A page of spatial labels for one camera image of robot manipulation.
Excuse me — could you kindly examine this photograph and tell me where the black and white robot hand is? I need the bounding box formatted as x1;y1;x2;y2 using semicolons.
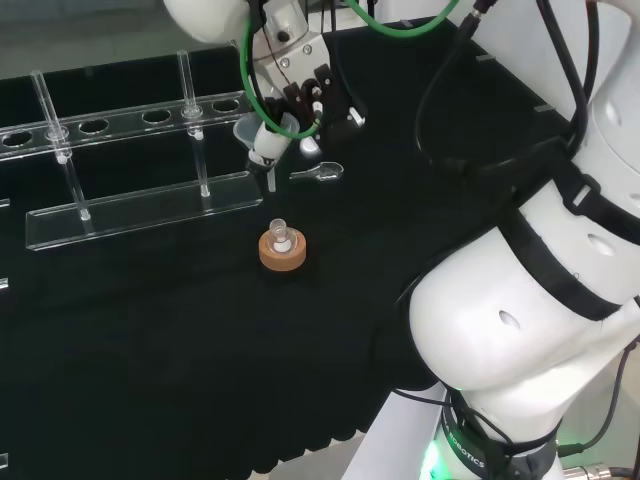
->
243;30;370;176

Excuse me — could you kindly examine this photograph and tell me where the translucent plastic funnel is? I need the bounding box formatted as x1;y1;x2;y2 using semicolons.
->
232;115;302;194

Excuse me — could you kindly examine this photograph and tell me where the clear acrylic funnel stand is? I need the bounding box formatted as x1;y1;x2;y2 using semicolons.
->
0;49;265;252

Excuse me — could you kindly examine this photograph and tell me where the clear round-bottom flask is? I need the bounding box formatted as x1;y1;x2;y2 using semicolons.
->
263;218;298;255

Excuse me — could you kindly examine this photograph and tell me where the black bench cloth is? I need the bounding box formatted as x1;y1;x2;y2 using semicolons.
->
0;14;574;476

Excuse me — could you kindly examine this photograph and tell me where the green cable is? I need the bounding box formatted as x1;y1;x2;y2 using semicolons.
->
239;0;453;142

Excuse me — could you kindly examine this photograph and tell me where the black cable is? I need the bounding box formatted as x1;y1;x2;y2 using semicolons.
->
535;0;592;156
415;0;501;174

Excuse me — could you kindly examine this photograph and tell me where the cork ring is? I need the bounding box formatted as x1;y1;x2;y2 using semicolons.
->
258;230;308;273

